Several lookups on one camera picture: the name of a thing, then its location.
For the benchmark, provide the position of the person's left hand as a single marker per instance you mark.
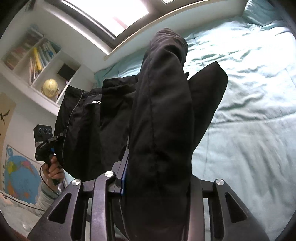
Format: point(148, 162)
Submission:
point(53, 172)

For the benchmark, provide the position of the teal pillow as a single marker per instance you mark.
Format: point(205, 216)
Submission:
point(260, 12)

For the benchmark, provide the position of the row of books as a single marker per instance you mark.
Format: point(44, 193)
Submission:
point(31, 55)

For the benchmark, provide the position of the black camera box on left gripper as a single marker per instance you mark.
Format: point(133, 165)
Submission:
point(42, 133)

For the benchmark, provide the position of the window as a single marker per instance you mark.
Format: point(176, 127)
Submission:
point(114, 21)

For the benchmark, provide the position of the black box on shelf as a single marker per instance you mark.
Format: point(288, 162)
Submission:
point(66, 72)

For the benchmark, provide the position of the black jacket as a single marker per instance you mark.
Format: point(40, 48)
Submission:
point(160, 115)

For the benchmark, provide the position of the yellow globe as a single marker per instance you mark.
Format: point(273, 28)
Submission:
point(50, 88)

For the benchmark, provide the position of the grey sleeve left forearm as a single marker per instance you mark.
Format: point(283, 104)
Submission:
point(47, 196)

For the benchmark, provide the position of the light teal bed comforter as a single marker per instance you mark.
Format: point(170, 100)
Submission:
point(250, 142)

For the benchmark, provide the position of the white bed frame edge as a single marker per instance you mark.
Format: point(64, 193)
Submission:
point(187, 17)

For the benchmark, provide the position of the world map poster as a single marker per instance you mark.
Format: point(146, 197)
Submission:
point(21, 178)

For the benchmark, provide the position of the white wall bookshelf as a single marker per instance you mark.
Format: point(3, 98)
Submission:
point(82, 79)

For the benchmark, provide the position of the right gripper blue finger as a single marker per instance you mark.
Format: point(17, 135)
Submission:
point(119, 170)

